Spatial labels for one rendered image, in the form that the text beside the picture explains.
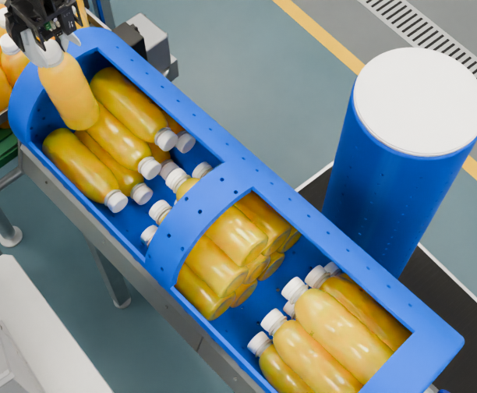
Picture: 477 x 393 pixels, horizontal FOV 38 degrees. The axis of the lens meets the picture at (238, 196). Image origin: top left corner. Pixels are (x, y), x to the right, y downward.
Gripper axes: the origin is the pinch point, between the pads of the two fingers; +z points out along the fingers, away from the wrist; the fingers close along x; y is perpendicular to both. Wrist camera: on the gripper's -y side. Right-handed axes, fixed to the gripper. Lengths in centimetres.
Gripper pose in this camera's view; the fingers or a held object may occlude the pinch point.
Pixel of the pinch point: (48, 51)
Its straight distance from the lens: 117.8
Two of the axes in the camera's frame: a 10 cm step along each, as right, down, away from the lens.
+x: 7.2, -6.1, 3.4
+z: -0.1, 4.8, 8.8
